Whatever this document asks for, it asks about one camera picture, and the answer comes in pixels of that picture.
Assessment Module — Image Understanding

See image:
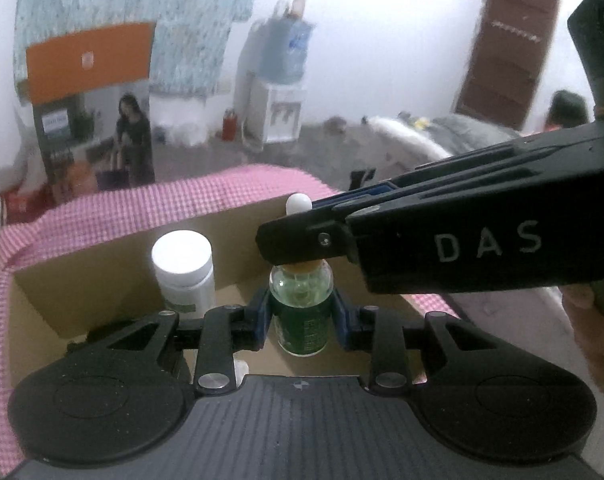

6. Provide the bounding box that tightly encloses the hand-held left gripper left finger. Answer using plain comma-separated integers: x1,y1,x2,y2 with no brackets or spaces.
69,287,273,395

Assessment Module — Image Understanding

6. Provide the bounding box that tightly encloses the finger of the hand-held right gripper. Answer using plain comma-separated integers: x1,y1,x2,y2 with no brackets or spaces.
257,205,355,266
309,139,528,212

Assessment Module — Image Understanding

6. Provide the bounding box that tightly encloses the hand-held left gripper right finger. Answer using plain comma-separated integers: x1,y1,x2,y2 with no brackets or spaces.
332,287,535,396

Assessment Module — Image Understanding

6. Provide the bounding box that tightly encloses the green dropper bottle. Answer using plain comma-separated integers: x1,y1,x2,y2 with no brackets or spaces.
269,192,335,358

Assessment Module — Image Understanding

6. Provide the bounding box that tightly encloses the white bottle green label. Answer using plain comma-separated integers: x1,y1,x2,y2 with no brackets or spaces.
151,231,217,313

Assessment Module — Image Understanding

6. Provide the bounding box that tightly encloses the brown cardboard box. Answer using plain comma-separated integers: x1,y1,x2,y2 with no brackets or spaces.
7,192,462,386

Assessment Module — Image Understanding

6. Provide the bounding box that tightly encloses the person's right hand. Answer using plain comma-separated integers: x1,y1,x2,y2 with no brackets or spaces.
562,282,604,396

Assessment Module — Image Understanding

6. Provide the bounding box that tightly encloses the white fluffy blanket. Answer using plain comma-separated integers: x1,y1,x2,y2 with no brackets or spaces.
369,115,455,161

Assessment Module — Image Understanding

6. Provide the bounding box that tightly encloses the grey blanket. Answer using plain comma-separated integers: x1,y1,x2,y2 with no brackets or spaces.
432,112,522,156

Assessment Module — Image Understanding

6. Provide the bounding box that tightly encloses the white plastic bag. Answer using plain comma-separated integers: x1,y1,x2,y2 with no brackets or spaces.
152,95,207,146

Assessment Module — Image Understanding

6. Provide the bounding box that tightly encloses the pink checkered tablecloth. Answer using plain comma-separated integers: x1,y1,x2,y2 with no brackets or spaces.
0,162,462,476

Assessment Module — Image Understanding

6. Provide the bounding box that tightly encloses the brown wooden door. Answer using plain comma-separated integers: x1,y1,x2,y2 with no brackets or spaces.
454,0,562,131

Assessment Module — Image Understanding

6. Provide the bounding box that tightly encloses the patterned hanging cloth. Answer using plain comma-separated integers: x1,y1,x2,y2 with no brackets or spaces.
13,0,260,106

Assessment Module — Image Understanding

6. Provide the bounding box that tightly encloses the red bag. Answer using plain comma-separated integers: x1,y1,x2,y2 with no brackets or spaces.
0,180,58,223

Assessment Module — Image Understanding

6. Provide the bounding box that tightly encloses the orange printed carton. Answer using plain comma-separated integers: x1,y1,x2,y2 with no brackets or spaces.
26,21,157,196

